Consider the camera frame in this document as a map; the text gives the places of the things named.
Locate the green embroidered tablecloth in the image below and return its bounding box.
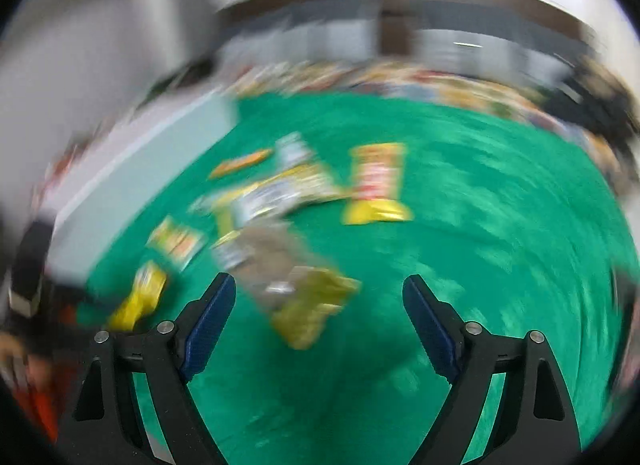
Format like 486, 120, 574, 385
88, 93, 638, 464

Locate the red yellow Wang Xiaolu packet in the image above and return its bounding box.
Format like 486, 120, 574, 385
106, 261, 168, 332

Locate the silver yellow-edged snack packet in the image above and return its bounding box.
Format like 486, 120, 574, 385
189, 162, 347, 235

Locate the black jacket pile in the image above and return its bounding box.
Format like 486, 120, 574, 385
542, 56, 639, 159

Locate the small silver snack packet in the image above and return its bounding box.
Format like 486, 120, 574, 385
274, 131, 314, 170

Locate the orange sausage stick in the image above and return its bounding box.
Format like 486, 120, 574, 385
208, 147, 273, 180

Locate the cream noodle snack packet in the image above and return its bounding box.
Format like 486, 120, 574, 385
146, 216, 205, 271

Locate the yellow red snack packet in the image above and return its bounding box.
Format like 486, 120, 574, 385
342, 142, 412, 225

